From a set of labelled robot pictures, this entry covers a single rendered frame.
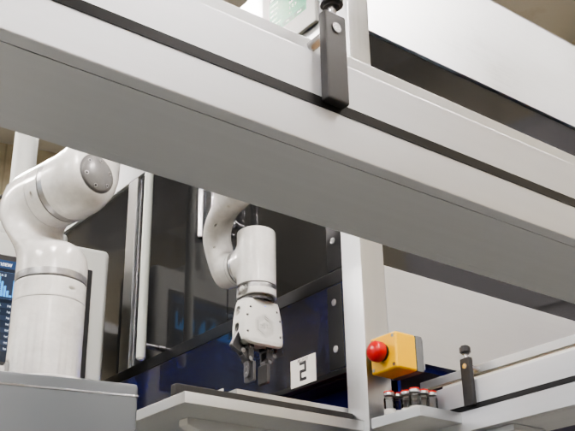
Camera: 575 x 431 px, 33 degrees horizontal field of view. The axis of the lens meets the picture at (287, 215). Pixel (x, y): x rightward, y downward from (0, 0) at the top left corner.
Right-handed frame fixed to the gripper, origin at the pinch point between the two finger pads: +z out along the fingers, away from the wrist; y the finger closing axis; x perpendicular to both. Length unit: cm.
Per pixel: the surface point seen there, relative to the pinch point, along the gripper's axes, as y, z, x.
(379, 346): 8.2, 0.2, -27.9
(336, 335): 11.3, -6.8, -12.2
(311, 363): 11.1, -3.1, -3.8
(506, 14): 70, -107, -20
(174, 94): -82, 16, -103
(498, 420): 22, 15, -43
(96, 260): 1, -51, 78
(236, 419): -14.5, 14.0, -13.7
